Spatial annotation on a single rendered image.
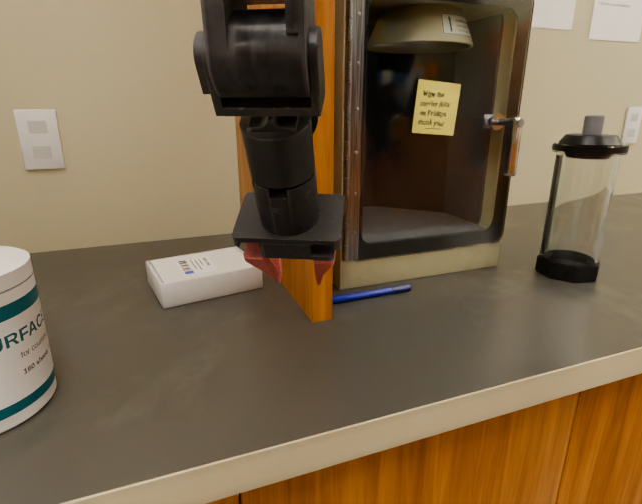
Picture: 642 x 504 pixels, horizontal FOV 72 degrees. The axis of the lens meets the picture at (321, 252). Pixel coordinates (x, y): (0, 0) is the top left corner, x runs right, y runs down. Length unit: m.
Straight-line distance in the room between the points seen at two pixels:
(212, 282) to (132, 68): 0.52
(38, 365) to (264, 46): 0.37
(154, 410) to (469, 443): 0.36
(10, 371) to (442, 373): 0.43
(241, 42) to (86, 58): 0.75
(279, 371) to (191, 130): 0.66
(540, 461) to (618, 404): 0.14
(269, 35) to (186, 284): 0.45
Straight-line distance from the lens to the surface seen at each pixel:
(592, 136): 0.83
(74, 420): 0.51
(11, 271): 0.48
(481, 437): 0.62
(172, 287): 0.69
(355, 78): 0.66
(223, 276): 0.71
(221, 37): 0.33
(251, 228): 0.43
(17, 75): 1.06
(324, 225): 0.42
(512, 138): 0.76
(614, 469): 0.88
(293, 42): 0.31
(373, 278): 0.75
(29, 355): 0.51
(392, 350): 0.57
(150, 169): 1.05
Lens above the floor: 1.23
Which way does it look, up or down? 19 degrees down
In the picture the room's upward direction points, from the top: straight up
